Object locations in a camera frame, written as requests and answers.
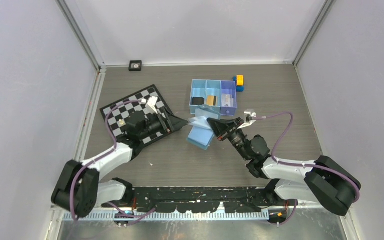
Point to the blue and orange toy block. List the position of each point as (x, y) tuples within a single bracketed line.
[(239, 83)]

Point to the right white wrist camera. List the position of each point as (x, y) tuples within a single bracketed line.
[(250, 117)]

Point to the orange card in tray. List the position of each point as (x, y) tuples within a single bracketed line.
[(211, 100)]

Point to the small black square box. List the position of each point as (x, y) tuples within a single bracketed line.
[(135, 66)]

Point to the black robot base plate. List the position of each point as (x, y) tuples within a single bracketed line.
[(200, 200)]

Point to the black item in tray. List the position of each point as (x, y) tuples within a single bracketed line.
[(197, 101)]

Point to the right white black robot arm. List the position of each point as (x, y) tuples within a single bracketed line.
[(322, 180)]

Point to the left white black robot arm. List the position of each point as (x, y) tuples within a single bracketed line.
[(79, 188)]

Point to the black white chessboard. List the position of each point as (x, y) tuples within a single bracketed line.
[(123, 108)]

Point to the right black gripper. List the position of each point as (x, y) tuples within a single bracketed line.
[(220, 126)]

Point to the clear item in tray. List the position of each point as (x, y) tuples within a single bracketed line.
[(227, 100)]

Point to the blue compartment organizer tray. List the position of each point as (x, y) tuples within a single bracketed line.
[(219, 95)]

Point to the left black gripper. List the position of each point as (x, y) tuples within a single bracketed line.
[(173, 123)]

